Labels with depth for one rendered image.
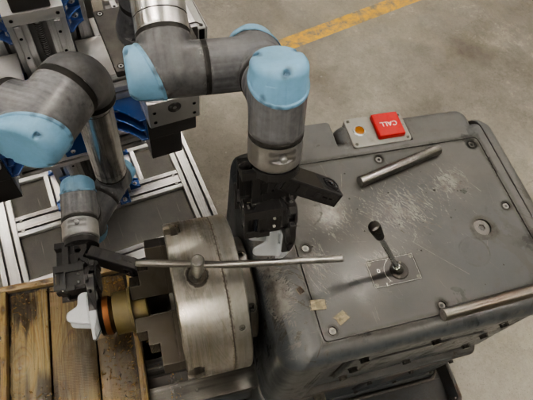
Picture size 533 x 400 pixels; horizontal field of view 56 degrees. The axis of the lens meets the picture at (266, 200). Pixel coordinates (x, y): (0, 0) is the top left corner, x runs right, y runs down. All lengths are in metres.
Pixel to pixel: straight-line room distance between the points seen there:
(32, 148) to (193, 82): 0.32
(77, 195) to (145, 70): 0.52
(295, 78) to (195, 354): 0.54
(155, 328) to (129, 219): 1.17
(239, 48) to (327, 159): 0.40
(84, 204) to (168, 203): 1.05
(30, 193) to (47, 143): 1.42
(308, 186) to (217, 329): 0.33
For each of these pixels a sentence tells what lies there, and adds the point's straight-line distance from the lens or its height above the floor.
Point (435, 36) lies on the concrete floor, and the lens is 3.45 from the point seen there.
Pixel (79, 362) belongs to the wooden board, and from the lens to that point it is 1.25.
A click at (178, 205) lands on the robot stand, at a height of 0.21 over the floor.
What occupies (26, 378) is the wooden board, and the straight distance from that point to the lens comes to 1.28.
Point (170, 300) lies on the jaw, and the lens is 1.09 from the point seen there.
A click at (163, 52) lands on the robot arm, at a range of 0.69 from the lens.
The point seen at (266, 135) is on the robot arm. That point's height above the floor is 1.57.
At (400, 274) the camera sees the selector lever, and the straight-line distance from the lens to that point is 0.94.
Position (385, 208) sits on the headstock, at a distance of 1.00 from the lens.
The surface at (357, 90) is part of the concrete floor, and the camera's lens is 2.94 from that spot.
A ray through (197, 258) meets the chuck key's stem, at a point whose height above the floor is 1.32.
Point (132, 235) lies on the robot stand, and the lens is 2.10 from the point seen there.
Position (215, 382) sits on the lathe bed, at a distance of 1.23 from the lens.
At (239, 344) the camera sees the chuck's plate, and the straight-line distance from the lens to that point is 0.94.
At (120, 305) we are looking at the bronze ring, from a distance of 1.02.
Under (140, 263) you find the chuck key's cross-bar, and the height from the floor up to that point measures 1.31.
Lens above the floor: 2.08
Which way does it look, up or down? 59 degrees down
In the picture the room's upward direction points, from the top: 12 degrees clockwise
